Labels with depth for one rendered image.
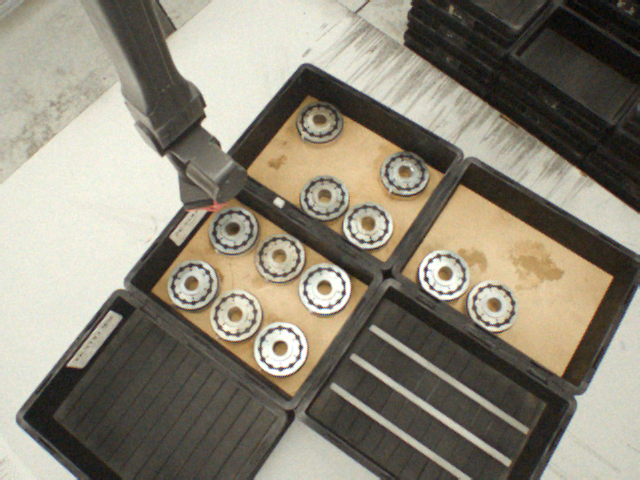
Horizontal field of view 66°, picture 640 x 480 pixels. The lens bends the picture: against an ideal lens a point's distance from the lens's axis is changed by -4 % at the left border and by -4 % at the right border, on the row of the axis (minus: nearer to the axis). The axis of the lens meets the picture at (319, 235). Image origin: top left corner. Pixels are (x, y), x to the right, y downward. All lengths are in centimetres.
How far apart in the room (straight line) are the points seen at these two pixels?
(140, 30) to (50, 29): 230
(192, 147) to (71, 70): 195
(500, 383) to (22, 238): 114
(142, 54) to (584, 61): 171
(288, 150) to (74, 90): 153
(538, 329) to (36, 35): 245
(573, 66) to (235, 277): 141
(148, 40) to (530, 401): 89
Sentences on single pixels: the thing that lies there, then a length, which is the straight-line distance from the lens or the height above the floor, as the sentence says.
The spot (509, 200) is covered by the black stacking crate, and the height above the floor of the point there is 88.
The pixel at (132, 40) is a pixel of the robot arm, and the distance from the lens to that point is 51.
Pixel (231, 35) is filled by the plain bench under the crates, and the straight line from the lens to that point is 153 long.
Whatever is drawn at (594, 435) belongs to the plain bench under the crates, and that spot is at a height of 70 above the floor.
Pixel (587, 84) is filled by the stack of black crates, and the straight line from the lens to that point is 199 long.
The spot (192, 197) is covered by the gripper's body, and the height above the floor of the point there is 115.
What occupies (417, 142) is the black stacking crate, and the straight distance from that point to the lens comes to 111.
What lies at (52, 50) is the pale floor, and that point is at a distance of 271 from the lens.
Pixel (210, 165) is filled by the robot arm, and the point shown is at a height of 127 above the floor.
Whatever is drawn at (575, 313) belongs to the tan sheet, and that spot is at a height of 83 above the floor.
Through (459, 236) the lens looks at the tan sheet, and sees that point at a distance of 110.
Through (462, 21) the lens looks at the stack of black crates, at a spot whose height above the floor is 49.
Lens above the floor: 185
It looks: 71 degrees down
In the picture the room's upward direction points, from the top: 5 degrees counter-clockwise
